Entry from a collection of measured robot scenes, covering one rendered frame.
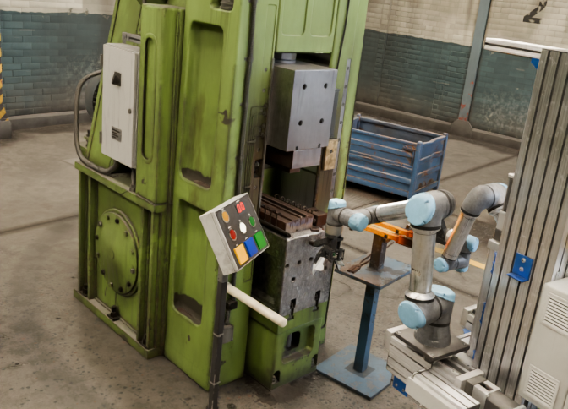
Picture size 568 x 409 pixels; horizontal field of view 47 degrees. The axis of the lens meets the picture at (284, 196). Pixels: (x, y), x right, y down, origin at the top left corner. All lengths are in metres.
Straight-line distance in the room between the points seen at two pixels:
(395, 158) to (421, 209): 4.67
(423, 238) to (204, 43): 1.53
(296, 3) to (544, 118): 1.38
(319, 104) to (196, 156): 0.70
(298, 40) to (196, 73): 0.55
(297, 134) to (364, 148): 4.05
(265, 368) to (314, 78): 1.60
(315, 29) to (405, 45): 8.41
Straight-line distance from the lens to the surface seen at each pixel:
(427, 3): 11.65
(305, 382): 3.92
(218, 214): 2.85
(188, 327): 3.75
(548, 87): 2.54
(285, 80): 3.23
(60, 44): 9.29
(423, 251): 2.56
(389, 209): 2.80
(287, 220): 3.44
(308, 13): 3.39
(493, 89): 11.09
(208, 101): 3.38
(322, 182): 3.73
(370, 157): 7.27
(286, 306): 3.56
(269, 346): 3.70
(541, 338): 2.63
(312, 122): 3.33
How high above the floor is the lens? 2.17
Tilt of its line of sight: 18 degrees down
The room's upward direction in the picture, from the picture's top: 6 degrees clockwise
